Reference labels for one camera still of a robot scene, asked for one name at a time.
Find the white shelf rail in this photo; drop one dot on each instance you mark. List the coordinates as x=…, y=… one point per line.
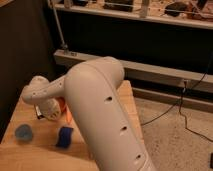
x=132, y=16

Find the blue sponge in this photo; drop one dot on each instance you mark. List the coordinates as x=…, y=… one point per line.
x=64, y=137

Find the orange sponge block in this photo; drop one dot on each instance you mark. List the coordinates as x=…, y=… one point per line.
x=68, y=115

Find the small blue cup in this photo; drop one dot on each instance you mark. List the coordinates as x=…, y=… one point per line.
x=24, y=133

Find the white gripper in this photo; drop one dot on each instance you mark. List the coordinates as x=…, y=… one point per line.
x=50, y=109

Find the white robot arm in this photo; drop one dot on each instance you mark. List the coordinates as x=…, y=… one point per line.
x=90, y=91

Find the metal pole stand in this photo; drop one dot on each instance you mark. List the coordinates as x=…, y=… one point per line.
x=64, y=45

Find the red ceramic bowl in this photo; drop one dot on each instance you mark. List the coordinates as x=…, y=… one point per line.
x=62, y=104

